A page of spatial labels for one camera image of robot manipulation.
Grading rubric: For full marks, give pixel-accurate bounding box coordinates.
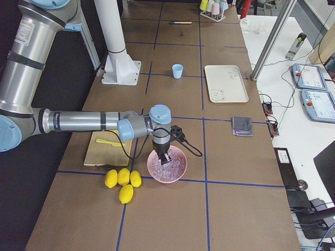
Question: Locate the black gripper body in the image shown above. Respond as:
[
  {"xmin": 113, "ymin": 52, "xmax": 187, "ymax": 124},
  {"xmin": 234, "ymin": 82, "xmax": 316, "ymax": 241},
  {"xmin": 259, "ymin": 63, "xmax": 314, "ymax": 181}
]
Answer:
[{"xmin": 154, "ymin": 149, "xmax": 169, "ymax": 157}]

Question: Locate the light blue plastic cup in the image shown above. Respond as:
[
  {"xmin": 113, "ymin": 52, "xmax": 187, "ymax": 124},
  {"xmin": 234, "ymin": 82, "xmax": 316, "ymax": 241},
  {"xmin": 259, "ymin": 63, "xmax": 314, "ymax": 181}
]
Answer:
[{"xmin": 172, "ymin": 64, "xmax": 184, "ymax": 79}]

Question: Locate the steel muddler rod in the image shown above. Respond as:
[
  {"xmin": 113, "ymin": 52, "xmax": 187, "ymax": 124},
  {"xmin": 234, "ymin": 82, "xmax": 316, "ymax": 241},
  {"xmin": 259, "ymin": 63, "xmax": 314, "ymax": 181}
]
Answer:
[{"xmin": 170, "ymin": 21, "xmax": 193, "ymax": 25}]

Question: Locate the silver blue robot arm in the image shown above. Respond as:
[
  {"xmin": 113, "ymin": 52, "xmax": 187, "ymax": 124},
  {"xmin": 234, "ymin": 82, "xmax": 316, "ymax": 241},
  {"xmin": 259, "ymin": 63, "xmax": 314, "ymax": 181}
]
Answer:
[{"xmin": 1, "ymin": 1, "xmax": 94, "ymax": 170}]

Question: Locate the pink bowl of ice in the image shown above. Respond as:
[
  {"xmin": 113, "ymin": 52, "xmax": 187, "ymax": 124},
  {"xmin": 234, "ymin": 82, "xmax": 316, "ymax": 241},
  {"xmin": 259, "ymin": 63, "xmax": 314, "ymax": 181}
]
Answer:
[{"xmin": 147, "ymin": 145, "xmax": 187, "ymax": 184}]

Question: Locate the white cup rack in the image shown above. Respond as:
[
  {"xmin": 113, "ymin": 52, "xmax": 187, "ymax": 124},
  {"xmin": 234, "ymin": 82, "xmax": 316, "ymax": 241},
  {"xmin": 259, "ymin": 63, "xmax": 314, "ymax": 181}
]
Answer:
[{"xmin": 200, "ymin": 10, "xmax": 226, "ymax": 22}]

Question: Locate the yellow cup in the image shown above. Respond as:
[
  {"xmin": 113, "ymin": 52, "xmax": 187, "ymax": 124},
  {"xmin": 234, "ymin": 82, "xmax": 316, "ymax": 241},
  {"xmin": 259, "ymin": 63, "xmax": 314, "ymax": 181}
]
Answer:
[{"xmin": 199, "ymin": 0, "xmax": 208, "ymax": 11}]

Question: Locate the pink cup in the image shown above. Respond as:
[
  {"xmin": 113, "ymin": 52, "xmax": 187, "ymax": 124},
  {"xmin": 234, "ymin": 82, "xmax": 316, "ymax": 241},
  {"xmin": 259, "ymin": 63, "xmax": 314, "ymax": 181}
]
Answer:
[{"xmin": 211, "ymin": 2, "xmax": 220, "ymax": 15}]

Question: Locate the whole yellow lemon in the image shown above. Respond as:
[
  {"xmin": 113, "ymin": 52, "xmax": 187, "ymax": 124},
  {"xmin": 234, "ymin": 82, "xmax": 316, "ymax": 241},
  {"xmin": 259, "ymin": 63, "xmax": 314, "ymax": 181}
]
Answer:
[
  {"xmin": 104, "ymin": 169, "xmax": 118, "ymax": 188},
  {"xmin": 117, "ymin": 168, "xmax": 130, "ymax": 186},
  {"xmin": 130, "ymin": 170, "xmax": 142, "ymax": 188},
  {"xmin": 118, "ymin": 184, "xmax": 134, "ymax": 204}
]

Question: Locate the yellow plastic knife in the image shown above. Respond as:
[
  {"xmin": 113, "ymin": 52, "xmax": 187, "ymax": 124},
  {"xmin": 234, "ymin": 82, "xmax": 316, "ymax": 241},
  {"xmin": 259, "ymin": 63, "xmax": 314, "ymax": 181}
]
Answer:
[{"xmin": 95, "ymin": 138, "xmax": 126, "ymax": 147}]

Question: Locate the wooden cutting board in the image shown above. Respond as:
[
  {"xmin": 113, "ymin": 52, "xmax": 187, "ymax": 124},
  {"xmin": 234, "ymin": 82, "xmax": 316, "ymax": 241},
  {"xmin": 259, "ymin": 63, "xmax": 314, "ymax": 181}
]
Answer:
[{"xmin": 84, "ymin": 130, "xmax": 132, "ymax": 167}]

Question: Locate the grey purple folded cloth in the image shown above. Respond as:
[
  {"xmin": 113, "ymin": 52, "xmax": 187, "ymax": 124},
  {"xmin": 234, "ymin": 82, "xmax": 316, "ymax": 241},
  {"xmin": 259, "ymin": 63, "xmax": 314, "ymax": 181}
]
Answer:
[{"xmin": 231, "ymin": 117, "xmax": 253, "ymax": 136}]

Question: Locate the cream bear serving tray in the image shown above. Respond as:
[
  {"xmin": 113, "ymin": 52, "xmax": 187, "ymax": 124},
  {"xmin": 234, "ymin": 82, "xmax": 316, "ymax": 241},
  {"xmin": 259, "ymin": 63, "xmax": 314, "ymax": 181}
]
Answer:
[{"xmin": 205, "ymin": 65, "xmax": 249, "ymax": 103}]

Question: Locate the black power strip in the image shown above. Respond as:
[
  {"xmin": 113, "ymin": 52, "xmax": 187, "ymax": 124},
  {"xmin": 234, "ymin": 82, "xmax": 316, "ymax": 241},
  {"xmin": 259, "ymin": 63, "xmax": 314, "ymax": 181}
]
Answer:
[
  {"xmin": 262, "ymin": 102, "xmax": 273, "ymax": 116},
  {"xmin": 267, "ymin": 120, "xmax": 279, "ymax": 138}
]

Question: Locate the blue teach pendant tablet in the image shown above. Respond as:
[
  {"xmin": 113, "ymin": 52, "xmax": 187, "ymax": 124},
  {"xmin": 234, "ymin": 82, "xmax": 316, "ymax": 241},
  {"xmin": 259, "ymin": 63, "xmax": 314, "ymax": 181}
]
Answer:
[
  {"xmin": 292, "ymin": 63, "xmax": 328, "ymax": 90},
  {"xmin": 300, "ymin": 89, "xmax": 335, "ymax": 123}
]

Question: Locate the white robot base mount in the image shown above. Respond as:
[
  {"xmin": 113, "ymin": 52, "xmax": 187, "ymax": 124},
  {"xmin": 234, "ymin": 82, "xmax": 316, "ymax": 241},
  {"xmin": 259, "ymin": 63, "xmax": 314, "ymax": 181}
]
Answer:
[{"xmin": 94, "ymin": 0, "xmax": 141, "ymax": 86}]

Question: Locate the aluminium frame post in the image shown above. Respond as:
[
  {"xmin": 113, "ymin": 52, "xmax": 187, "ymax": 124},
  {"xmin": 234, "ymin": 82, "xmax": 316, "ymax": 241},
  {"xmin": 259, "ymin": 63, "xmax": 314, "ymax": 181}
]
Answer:
[{"xmin": 250, "ymin": 0, "xmax": 297, "ymax": 81}]

